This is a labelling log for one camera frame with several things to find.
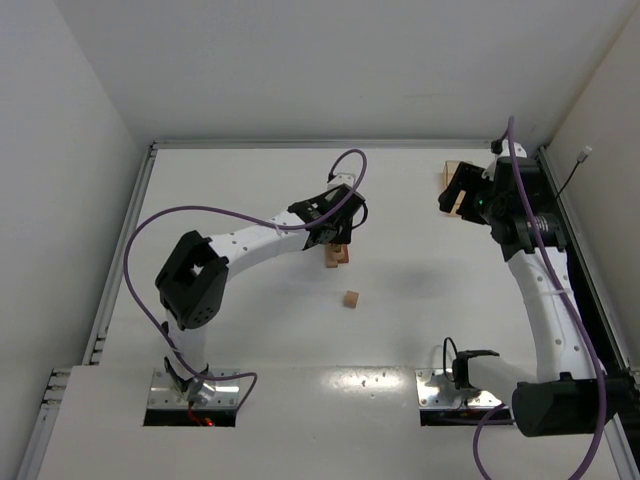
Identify dark red wood block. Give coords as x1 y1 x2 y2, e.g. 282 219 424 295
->
337 245 349 264

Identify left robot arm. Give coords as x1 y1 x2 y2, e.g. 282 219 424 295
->
155 184 367 393

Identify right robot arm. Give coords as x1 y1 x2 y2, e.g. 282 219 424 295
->
439 157 629 437

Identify small light wood cube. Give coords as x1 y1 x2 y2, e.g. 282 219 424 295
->
343 291 359 309

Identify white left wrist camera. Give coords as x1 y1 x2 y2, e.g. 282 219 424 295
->
327 172 357 190

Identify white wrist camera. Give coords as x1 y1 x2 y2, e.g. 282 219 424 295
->
491 138 528 160
327 172 357 190

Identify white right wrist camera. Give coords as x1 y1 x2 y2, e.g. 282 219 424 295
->
491 138 528 160

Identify black wall cable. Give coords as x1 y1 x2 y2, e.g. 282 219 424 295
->
533 145 594 236

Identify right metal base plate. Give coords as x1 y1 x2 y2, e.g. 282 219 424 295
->
415 368 501 411

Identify metal base plate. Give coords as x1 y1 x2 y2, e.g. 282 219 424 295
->
147 370 240 410
415 368 501 411

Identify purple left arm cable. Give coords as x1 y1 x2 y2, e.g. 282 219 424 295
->
123 148 369 412

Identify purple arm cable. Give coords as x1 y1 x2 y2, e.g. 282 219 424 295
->
123 148 369 412
472 115 609 480

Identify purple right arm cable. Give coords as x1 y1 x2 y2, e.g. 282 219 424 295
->
472 115 609 480

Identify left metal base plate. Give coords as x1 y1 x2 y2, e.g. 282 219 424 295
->
147 370 240 410

